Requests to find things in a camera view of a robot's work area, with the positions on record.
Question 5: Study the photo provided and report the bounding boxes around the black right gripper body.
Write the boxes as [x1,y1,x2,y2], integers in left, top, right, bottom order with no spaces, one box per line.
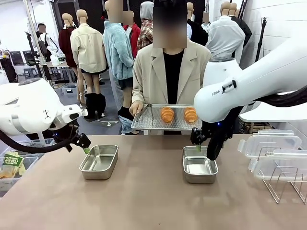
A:
[190,127,210,147]

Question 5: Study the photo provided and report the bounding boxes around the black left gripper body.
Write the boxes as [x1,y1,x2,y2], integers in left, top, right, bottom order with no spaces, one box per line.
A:
[71,133,92,150]

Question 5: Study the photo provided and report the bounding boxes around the rectangular steel container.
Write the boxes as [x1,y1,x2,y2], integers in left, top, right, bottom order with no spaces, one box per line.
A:
[182,146,219,184]
[79,144,119,181]

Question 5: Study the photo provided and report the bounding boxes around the golden croissant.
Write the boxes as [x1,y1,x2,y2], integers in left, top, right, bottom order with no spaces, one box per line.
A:
[160,106,175,124]
[184,106,198,124]

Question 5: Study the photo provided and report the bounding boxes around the perforated metal baking tray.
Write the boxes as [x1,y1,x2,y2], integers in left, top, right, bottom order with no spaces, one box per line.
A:
[131,103,203,131]

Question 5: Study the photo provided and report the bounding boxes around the metal tongs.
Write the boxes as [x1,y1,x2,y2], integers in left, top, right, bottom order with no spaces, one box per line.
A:
[133,103,153,123]

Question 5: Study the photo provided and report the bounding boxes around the clear plastic container lid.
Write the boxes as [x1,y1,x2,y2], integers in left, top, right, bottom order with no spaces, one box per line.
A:
[248,149,307,182]
[237,130,302,161]

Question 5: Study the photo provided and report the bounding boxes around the person right forearm beige sleeve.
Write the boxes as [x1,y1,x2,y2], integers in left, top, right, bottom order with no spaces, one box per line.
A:
[131,86,145,107]

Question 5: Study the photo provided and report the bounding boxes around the person right hand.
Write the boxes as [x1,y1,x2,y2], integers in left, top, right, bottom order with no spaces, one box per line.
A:
[129,100,144,118]

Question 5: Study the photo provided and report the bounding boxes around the clear plastic storage bin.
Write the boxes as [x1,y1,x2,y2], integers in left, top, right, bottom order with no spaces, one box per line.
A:
[0,155,40,192]
[14,138,56,160]

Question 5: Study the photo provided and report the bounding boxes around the black high boot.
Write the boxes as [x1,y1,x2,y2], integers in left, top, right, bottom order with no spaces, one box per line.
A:
[95,92,107,118]
[83,93,97,120]

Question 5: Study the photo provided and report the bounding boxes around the clear box on floor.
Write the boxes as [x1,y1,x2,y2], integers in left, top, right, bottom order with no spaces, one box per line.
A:
[61,84,79,94]

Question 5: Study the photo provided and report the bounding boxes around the green snack bag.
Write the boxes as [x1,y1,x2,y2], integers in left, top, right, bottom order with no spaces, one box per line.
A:
[1,151,26,179]

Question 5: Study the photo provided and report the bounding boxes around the person in beige blazer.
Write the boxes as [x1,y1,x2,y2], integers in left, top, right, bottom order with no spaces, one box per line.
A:
[131,0,212,136]

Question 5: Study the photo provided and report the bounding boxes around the white side table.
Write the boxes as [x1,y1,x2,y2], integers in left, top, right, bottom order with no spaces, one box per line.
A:
[239,105,307,123]

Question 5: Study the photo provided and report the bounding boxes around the grey stool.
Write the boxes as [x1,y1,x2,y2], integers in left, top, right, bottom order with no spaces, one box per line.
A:
[23,68,39,81]

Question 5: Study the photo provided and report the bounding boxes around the mannequin in cream jacket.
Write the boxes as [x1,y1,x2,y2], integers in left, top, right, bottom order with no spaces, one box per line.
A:
[70,9,108,96]

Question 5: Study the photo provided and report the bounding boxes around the mannequin in dark red dress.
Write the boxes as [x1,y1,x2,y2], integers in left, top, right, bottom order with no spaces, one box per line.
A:
[58,13,86,106]

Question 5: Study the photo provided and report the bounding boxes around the mannequin in blue fleece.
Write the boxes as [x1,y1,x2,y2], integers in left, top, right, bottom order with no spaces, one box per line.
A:
[102,0,135,135]

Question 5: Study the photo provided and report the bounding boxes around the mannequin in black garment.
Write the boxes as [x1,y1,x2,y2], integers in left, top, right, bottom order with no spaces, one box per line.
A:
[186,2,209,46]

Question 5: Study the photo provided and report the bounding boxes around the mannequin in white shirt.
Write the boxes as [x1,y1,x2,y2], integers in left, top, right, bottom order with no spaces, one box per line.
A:
[205,1,246,62]

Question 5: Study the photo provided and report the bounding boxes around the background person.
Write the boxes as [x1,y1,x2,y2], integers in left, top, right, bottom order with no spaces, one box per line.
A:
[35,23,52,62]

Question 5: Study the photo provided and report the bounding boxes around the mannequin in black coat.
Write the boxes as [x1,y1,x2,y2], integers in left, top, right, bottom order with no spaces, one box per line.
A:
[229,2,253,48]

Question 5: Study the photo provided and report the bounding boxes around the mannequin in plaid shirt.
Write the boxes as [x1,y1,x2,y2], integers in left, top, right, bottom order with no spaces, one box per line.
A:
[136,1,154,51]

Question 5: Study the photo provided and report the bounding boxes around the mannequin in red jacket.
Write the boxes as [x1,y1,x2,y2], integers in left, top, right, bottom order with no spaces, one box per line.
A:
[122,11,142,59]

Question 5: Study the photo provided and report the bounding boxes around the black tripod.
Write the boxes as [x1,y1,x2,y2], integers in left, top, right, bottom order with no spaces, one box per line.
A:
[255,17,269,63]

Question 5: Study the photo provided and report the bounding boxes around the mannequin stand base plate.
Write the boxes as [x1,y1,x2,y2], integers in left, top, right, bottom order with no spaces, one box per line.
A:
[97,119,120,127]

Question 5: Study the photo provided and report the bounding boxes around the black left arm cable sleeve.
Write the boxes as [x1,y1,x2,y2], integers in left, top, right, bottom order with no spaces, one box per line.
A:
[0,119,81,154]

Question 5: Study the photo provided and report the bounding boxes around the silver wire lid rack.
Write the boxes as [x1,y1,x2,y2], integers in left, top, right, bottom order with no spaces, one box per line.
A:
[258,146,307,205]

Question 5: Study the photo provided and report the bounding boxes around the silver metal frame pole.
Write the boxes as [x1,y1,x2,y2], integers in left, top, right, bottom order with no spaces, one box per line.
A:
[23,0,50,81]

